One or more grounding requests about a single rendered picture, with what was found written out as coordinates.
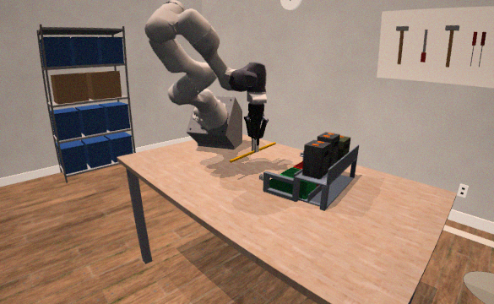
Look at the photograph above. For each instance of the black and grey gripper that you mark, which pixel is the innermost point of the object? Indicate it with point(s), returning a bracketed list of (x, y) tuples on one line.
[(254, 131)]

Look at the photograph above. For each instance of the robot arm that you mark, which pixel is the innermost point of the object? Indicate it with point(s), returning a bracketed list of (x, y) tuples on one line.
[(163, 26)]

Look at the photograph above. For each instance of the grey metal shelf rack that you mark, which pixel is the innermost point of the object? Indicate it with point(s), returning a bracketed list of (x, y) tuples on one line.
[(332, 181)]

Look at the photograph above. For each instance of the red bin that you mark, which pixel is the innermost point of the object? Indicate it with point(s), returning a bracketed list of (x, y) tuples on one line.
[(298, 166)]

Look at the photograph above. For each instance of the green open bin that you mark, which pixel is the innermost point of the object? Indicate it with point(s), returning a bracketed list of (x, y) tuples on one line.
[(305, 187)]

